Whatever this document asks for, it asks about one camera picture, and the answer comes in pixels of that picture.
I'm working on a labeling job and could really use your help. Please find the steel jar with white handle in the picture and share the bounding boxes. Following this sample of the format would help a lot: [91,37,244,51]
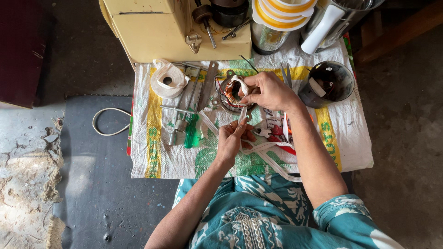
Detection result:
[299,0,385,55]

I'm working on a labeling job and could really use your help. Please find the thin black wire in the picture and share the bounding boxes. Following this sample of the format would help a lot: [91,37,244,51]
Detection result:
[239,55,259,74]

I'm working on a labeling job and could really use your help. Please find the red handled pliers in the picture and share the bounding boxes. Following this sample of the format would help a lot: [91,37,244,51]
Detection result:
[252,124,297,156]

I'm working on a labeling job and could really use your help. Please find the frayed jute cloth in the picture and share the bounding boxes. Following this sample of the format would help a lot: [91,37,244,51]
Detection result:
[41,117,67,249]

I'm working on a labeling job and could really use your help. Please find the dark grey floor mat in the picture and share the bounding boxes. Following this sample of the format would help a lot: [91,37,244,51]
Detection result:
[51,95,181,249]

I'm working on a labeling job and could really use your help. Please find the white cable loop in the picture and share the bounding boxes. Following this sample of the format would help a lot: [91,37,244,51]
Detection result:
[92,107,132,137]

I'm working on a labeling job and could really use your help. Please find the motor stator with copper winding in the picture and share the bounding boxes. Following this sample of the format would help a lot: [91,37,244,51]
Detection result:
[210,69,257,122]

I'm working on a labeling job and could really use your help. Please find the small metal bracket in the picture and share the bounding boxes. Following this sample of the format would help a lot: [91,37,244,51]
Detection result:
[184,30,203,54]

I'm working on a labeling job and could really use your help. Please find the white yellow plastic lid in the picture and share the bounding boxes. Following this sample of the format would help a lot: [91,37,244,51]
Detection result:
[264,0,317,17]
[251,0,313,32]

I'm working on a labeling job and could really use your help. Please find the person's left hand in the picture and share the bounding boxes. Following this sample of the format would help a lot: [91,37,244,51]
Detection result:
[216,117,257,167]

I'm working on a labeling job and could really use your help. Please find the white cotton tape strip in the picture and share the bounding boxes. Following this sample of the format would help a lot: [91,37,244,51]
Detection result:
[198,74,302,183]

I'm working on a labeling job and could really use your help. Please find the metal T-handle socket wrench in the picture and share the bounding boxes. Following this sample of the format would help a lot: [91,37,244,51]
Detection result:
[159,69,204,146]

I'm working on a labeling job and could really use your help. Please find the black mixer base housing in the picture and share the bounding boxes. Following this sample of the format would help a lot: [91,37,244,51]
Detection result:
[297,60,356,110]

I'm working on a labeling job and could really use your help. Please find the brown handled screwdriver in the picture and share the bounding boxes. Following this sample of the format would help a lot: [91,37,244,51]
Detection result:
[192,4,217,50]

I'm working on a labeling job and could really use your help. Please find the white woven sack cloth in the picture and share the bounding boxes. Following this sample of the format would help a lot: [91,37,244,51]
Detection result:
[126,32,374,180]

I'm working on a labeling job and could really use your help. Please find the person's teal patterned clothing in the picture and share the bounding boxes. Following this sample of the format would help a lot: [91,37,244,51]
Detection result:
[172,173,406,249]

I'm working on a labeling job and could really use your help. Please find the thin metal rod tool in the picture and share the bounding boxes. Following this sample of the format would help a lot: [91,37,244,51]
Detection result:
[171,61,209,79]

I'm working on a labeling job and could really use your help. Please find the wooden furniture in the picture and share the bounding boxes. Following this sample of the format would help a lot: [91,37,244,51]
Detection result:
[352,0,443,68]

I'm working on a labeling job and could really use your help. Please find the black metal rod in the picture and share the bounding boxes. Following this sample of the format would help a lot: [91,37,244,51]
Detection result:
[221,17,253,41]

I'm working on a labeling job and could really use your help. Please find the green handled screwdriver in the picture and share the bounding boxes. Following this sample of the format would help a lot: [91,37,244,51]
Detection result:
[183,82,204,149]

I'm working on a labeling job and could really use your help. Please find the person's right hand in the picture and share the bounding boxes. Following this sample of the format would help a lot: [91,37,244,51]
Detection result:
[238,71,302,113]

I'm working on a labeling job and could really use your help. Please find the black round motor part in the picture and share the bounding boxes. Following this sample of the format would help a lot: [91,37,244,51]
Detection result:
[210,0,250,28]

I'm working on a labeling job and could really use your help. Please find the roll of white cotton tape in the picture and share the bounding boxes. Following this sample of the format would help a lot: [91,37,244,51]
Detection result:
[150,58,191,99]

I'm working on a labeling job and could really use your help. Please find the metal scissors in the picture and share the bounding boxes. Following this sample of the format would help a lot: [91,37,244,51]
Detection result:
[280,62,293,89]

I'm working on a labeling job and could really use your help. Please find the cream metal box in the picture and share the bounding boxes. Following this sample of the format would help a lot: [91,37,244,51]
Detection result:
[98,0,253,66]

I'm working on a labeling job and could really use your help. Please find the steel mixer jar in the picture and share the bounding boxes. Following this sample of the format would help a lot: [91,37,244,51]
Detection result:
[251,21,292,56]

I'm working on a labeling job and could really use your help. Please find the flat metal file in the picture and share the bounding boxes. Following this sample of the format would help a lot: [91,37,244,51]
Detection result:
[197,61,219,112]

